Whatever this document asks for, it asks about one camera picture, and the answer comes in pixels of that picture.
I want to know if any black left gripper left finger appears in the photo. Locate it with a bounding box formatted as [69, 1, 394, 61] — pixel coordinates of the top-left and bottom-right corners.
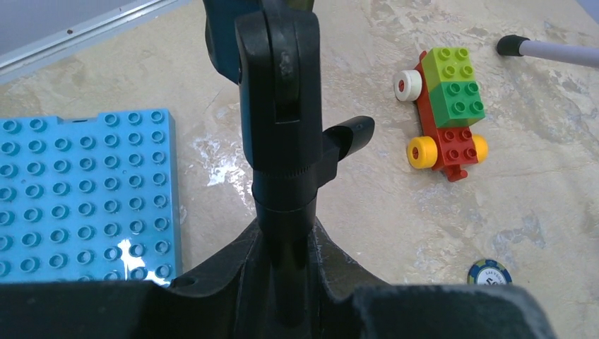
[1, 222, 262, 338]

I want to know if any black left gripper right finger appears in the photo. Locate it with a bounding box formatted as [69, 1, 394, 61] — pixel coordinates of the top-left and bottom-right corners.
[310, 222, 556, 338]

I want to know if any poker chip centre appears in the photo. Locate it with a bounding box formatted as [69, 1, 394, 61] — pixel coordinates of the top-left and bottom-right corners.
[467, 259, 512, 285]

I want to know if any colourful brick toy car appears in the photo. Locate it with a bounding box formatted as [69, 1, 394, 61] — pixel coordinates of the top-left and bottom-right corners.
[393, 47, 489, 182]

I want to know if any lilac music stand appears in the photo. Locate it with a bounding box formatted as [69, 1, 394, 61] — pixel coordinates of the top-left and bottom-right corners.
[496, 35, 598, 69]

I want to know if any aluminium left side rail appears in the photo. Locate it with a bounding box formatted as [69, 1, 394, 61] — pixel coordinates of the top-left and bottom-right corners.
[1, 1, 185, 83]

